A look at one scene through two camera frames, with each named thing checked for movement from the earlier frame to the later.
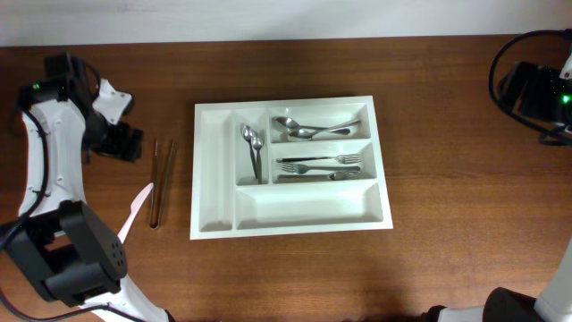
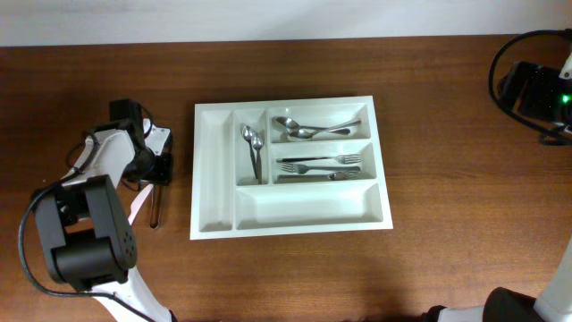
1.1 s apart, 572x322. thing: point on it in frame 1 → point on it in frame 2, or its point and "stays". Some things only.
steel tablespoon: x=304 y=133 stays
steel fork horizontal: x=345 y=158 stays
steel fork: x=334 y=176 stays
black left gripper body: x=109 y=139 → x=147 y=166
